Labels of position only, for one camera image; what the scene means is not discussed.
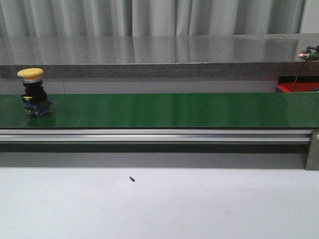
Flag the green circuit board red LED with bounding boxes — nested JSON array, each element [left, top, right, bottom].
[[298, 46, 319, 60]]

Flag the grey stone counter slab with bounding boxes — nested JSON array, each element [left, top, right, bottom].
[[0, 34, 319, 79]]

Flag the steel conveyor support bracket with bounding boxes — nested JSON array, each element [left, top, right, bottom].
[[305, 130, 319, 171]]

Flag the red bin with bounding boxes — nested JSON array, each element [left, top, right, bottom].
[[277, 76, 319, 93]]

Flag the green conveyor belt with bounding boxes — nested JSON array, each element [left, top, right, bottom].
[[0, 93, 319, 128]]

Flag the grey pleated curtain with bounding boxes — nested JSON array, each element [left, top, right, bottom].
[[0, 0, 305, 37]]

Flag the yellow mushroom push button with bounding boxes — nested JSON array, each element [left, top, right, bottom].
[[17, 68, 53, 117]]

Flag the thin brown wire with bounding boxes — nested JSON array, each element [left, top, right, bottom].
[[290, 57, 311, 92]]

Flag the aluminium conveyor side rail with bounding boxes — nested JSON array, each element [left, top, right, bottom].
[[0, 129, 319, 144]]

